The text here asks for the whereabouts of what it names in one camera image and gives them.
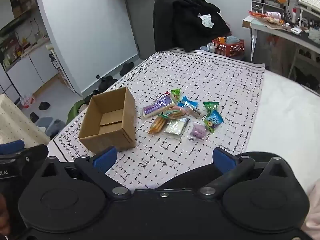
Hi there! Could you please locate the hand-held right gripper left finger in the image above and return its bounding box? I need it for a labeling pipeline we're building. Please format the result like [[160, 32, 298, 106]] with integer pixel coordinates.
[[37, 146, 132, 201]]

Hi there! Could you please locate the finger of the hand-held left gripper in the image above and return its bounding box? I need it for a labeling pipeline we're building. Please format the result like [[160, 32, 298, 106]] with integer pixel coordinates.
[[0, 140, 49, 167]]

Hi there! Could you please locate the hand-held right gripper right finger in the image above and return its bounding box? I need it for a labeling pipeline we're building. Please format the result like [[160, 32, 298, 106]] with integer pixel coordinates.
[[197, 147, 298, 200]]

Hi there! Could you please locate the brown cardboard box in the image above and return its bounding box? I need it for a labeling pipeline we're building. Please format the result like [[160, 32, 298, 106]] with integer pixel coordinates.
[[78, 86, 137, 154]]

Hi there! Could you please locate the pink snack packet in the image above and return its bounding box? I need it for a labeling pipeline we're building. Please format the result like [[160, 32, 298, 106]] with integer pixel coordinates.
[[167, 106, 188, 117]]

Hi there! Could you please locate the person's left hand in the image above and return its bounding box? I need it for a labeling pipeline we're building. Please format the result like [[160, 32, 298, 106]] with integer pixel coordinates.
[[0, 194, 11, 233]]

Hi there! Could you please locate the cream dotted cloth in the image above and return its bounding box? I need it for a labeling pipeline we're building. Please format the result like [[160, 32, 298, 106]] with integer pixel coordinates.
[[0, 94, 52, 145]]

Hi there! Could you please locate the small purple snack packet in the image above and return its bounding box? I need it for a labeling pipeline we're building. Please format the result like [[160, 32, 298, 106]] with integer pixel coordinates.
[[188, 122, 207, 140]]

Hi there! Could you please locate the blue and green snack packet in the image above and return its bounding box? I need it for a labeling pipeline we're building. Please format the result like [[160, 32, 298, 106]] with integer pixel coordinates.
[[204, 110, 224, 133]]

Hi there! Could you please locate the grey slipper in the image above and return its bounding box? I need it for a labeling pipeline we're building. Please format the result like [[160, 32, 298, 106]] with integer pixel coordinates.
[[46, 120, 66, 139], [37, 117, 53, 128]]

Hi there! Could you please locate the pink plastic bag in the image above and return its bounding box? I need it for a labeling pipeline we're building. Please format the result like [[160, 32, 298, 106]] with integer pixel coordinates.
[[20, 94, 36, 108]]

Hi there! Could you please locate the green plastic basin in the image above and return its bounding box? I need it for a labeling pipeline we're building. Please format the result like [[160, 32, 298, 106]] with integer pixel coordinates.
[[65, 99, 87, 125]]

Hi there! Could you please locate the clear white snack packet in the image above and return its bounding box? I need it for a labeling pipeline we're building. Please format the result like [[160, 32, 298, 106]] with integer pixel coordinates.
[[164, 117, 190, 138]]

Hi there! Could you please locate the orange snack packet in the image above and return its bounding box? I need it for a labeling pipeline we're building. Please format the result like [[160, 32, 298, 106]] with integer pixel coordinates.
[[149, 114, 168, 133]]

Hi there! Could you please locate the purple and white snack packet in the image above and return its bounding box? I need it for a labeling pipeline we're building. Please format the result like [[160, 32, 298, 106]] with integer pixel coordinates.
[[142, 92, 177, 118]]

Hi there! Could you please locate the white bed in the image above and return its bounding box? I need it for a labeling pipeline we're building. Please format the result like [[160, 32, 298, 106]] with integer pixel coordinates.
[[240, 69, 320, 193]]

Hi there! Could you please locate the black and white printed blanket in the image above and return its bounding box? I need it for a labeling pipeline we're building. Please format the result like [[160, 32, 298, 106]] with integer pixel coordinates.
[[47, 49, 265, 190]]

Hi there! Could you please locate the pink cloth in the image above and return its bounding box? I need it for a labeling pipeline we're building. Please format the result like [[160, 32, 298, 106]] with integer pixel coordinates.
[[300, 185, 320, 240]]

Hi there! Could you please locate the red plastic basket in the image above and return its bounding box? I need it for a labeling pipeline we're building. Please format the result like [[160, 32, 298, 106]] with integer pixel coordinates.
[[212, 37, 245, 57]]

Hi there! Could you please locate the light blue cloth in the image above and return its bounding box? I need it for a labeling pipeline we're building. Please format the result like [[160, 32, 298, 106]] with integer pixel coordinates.
[[200, 42, 216, 53]]

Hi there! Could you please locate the white desk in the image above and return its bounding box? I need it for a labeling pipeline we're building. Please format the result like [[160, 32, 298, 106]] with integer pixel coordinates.
[[242, 15, 320, 63]]

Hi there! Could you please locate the crumpled white cloth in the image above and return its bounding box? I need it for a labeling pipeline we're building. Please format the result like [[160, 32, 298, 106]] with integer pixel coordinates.
[[198, 14, 215, 28]]

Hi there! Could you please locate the black jacket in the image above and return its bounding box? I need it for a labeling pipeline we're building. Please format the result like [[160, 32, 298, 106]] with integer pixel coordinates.
[[153, 0, 232, 53]]

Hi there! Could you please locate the red snack bag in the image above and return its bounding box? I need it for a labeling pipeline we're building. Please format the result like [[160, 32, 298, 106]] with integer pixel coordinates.
[[248, 10, 285, 25]]

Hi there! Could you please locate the grey drawer organizer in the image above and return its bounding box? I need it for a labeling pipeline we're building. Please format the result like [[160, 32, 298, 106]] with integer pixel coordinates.
[[251, 0, 285, 15]]

